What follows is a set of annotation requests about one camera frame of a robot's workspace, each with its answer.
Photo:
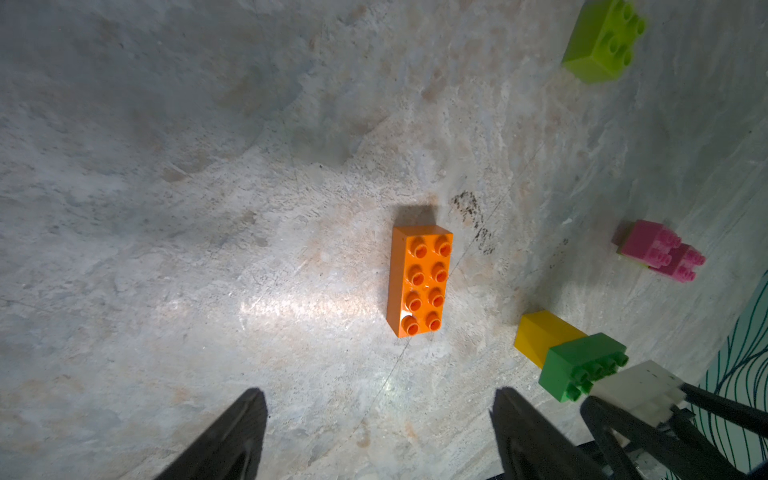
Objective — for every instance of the yellow lego brick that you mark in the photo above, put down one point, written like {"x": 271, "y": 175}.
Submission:
{"x": 540, "y": 331}

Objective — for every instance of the magenta lego brick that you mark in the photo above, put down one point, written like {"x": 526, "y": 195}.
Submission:
{"x": 650, "y": 243}
{"x": 684, "y": 260}

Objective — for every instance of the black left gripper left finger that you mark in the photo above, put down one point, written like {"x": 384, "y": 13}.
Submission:
{"x": 230, "y": 448}

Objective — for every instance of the orange long lego brick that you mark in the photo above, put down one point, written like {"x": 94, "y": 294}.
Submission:
{"x": 419, "y": 271}

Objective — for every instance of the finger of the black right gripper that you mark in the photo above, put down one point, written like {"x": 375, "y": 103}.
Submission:
{"x": 687, "y": 453}
{"x": 742, "y": 415}

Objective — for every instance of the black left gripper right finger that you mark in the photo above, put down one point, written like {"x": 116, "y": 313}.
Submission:
{"x": 530, "y": 447}

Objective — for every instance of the white lego brick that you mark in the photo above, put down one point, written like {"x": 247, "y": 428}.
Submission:
{"x": 647, "y": 391}

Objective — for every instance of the small lime lego brick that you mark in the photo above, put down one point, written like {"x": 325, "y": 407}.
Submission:
{"x": 600, "y": 48}

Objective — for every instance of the dark green long lego brick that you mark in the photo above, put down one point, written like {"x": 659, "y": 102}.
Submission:
{"x": 571, "y": 369}

